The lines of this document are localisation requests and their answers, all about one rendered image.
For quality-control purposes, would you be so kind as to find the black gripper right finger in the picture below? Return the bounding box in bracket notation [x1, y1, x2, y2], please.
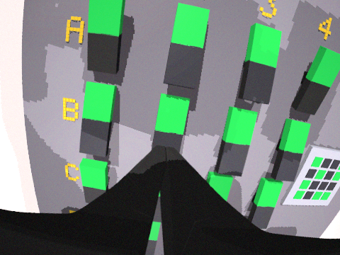
[159, 147, 340, 255]

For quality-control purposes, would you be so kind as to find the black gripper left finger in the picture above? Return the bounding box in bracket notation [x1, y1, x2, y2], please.
[0, 145, 166, 255]

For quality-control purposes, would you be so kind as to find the grey switch panel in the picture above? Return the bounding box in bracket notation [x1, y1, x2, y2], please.
[22, 0, 340, 238]

